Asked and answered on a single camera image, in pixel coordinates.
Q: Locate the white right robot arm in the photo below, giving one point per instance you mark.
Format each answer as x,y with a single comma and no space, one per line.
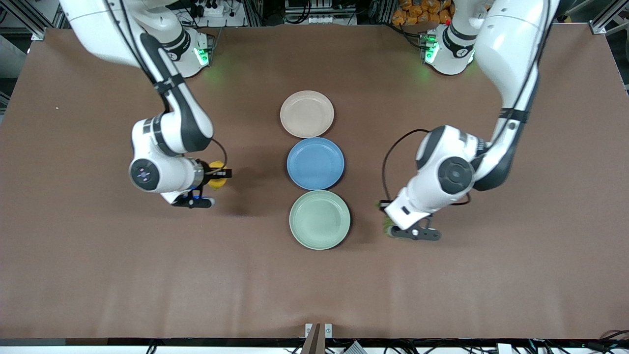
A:
162,172

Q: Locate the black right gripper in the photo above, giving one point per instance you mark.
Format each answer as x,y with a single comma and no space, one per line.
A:
208,173

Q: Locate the grey adapter block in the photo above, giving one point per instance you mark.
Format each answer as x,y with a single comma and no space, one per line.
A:
353,348

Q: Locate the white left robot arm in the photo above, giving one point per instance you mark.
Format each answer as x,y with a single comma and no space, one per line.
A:
442,172

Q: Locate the blue round plate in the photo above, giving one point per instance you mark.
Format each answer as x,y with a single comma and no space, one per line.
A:
315,163

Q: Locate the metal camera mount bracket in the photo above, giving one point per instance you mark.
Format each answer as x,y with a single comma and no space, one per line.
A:
318,337

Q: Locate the pale green round plate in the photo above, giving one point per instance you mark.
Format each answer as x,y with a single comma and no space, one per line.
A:
319,220

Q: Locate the white power strip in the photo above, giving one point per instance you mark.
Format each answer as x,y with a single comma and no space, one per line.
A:
214,10

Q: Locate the small white box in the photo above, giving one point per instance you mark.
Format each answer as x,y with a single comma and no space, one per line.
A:
505,348

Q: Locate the yellow lemon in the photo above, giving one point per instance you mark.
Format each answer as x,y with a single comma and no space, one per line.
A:
217,184

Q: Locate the beige round plate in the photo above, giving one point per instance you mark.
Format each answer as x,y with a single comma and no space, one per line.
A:
307,114

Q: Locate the aluminium frame rail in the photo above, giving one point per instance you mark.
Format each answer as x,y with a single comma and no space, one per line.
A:
37,27
607,19

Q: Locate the bag of oranges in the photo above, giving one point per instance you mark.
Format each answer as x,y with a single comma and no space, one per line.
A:
422,12

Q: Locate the green lettuce leaf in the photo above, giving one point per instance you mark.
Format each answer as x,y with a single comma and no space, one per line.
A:
387,228

